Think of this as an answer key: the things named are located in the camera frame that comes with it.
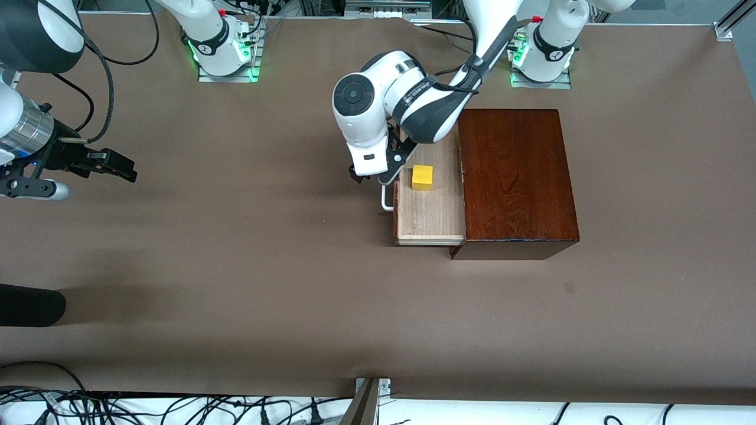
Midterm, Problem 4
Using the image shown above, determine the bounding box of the aluminium table edge bracket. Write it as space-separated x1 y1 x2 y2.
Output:
340 377 392 425

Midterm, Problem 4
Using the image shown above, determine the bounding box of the black arm base cable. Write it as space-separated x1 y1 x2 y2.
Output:
408 21 474 42

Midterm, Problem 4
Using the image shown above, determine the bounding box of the dark brown wooden cabinet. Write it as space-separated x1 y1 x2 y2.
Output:
449 109 581 261

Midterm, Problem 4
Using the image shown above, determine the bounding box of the grey power strip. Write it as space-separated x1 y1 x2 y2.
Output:
344 0 432 17

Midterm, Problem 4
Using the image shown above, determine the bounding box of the aluminium right arm base plate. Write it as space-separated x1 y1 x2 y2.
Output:
198 18 262 83

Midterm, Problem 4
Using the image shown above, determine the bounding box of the light plywood panel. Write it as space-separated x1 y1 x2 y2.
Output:
381 121 467 247

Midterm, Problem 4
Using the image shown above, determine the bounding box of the black arched floor cable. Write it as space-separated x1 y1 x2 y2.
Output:
0 361 90 394

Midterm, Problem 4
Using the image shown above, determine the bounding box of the black padded cylinder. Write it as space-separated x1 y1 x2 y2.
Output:
0 283 67 327

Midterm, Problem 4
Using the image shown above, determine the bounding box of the black slack cable loop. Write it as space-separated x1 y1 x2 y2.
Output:
83 0 160 66

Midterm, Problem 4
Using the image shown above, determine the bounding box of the tangle of black floor cables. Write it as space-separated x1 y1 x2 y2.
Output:
0 387 355 425

